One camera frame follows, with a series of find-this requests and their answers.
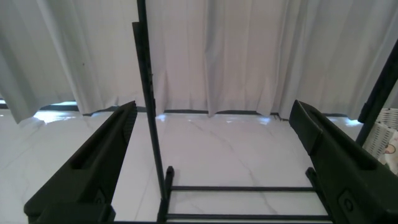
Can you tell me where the black clothes rack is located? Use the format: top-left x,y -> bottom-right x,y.
132,0 -> 398,224

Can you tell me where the cream printed garment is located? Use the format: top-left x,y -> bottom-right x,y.
377,130 -> 398,175

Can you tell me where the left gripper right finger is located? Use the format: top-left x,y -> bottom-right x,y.
288,99 -> 398,224

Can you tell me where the white laundry basket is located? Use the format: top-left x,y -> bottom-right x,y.
362,107 -> 398,175

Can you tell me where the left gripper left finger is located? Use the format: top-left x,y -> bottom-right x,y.
24,100 -> 138,223

